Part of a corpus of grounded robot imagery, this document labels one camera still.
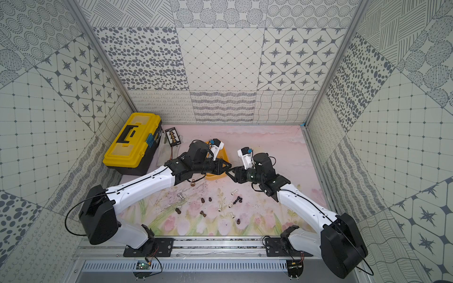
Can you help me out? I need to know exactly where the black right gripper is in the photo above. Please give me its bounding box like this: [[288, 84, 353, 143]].
[[225, 165, 264, 185]]

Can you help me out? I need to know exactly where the black knight chess piece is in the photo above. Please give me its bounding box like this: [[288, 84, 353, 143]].
[[233, 196, 243, 205]]

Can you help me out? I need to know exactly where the yellow black toolbox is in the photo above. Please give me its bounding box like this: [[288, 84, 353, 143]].
[[103, 113, 162, 176]]

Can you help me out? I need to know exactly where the yellow plastic storage tray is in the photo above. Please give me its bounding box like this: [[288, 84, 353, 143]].
[[206, 139, 230, 180]]

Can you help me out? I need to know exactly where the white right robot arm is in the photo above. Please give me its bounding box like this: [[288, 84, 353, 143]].
[[227, 147, 368, 279]]

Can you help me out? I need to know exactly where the black chess picture card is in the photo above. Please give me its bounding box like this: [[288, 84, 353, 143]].
[[165, 127, 181, 147]]

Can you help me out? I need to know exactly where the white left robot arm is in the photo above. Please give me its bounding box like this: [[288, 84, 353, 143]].
[[79, 139, 231, 254]]

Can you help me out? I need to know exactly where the clear plastic bag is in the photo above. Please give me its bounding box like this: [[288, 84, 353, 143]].
[[156, 137, 180, 167]]

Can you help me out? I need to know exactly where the aluminium rail base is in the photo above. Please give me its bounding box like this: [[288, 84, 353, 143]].
[[63, 236, 371, 283]]

